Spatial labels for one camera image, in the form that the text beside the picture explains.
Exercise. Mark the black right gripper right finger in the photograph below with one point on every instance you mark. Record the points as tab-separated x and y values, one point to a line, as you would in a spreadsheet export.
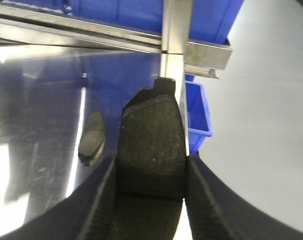
215	212

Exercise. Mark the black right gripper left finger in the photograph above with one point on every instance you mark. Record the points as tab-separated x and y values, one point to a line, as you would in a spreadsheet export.
85	215

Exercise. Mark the right blue plastic bin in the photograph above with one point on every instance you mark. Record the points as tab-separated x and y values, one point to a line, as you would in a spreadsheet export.
211	20

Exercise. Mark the lower right blue bin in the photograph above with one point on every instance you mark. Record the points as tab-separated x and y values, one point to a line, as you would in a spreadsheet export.
199	116

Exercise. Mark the brake pad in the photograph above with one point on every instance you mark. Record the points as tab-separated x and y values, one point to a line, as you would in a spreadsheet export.
150	166

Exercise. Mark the stainless steel roller rack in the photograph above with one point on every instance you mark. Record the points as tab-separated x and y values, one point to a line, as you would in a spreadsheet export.
36	25

